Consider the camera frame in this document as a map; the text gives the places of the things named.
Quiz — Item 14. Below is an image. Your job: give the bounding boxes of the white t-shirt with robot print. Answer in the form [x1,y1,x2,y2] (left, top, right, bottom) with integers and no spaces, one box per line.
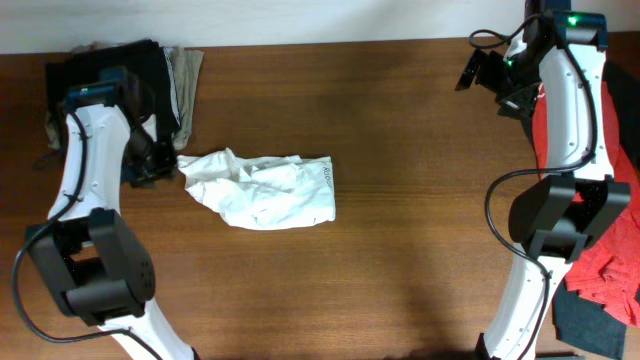
[178,148,337,231]

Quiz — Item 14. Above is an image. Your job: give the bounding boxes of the dark grey garment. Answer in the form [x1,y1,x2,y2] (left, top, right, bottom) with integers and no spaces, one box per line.
[553,62,639,359]

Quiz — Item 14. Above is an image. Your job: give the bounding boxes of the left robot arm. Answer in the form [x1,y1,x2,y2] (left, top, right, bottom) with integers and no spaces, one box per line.
[11,66,199,359]

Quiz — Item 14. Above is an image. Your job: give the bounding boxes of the red t-shirt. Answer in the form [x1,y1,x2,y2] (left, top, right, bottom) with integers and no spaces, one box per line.
[529,79,640,327]

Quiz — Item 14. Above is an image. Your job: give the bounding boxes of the folded black garment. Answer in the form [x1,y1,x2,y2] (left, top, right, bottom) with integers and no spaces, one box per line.
[45,39,181,150]

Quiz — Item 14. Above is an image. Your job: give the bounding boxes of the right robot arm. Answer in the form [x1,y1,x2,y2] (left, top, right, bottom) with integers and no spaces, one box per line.
[456,0,631,360]

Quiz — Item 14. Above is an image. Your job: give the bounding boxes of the folded beige garment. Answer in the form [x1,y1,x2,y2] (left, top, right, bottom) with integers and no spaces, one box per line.
[44,39,204,150]

